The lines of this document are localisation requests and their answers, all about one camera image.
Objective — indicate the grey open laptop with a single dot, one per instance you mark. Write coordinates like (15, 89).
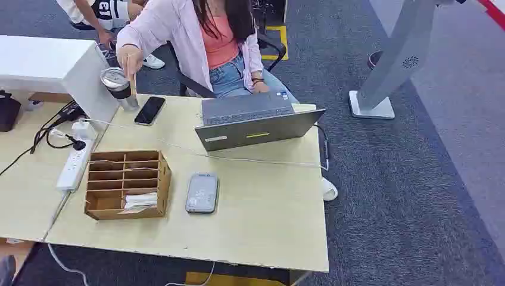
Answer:
(252, 126)

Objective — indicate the steel tumbler with lid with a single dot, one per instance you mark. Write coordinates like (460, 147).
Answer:
(118, 87)

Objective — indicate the red white barrier strip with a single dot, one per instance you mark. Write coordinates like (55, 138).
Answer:
(493, 12)

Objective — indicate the black bag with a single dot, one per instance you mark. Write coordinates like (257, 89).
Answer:
(8, 112)

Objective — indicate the grey phone with clear case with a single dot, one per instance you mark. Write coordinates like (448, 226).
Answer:
(202, 193)

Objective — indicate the wooden compartment card box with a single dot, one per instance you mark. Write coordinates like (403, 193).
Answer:
(114, 177)

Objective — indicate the person in pink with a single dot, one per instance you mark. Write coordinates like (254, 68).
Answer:
(197, 43)

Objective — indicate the white cards stack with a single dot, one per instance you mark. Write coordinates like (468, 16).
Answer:
(141, 200)

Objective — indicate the white charger adapter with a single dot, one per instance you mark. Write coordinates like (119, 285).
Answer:
(83, 129)

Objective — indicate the grey stand with white base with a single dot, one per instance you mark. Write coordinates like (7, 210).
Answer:
(394, 63)

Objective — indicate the wooden drinking straw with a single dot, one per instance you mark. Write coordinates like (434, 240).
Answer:
(132, 81)

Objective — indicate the white power strip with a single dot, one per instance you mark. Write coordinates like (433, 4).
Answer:
(75, 165)

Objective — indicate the person in white jersey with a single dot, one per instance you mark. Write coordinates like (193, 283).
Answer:
(102, 15)

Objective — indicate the yellow floor tape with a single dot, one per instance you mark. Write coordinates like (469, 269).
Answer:
(281, 41)

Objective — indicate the black power brick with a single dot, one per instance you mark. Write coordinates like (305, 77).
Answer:
(70, 111)

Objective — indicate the white desk foot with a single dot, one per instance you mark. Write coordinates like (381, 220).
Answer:
(329, 190)

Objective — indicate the dark round floor object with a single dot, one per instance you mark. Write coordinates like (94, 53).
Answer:
(374, 59)

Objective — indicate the black office chair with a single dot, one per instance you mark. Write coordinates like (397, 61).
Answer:
(272, 47)

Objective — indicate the black smartphone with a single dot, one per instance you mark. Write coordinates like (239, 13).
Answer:
(150, 110)

